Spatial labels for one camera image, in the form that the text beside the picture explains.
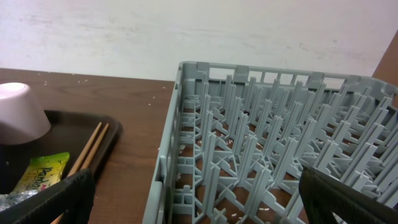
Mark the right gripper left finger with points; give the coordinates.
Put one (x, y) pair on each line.
(72, 197)

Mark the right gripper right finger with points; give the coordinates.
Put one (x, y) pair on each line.
(323, 197)

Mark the green snack wrapper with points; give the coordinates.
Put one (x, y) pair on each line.
(42, 173)

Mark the grey dishwasher rack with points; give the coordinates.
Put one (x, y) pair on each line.
(237, 138)

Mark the left wooden chopstick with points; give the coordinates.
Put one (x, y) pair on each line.
(84, 152)

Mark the wooden chopstick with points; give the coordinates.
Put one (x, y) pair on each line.
(84, 152)
(95, 147)

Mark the right wooden chopstick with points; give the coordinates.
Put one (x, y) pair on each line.
(95, 147)

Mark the brown serving tray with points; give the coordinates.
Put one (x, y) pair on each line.
(69, 132)

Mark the pink cup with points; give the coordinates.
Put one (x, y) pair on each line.
(22, 117)

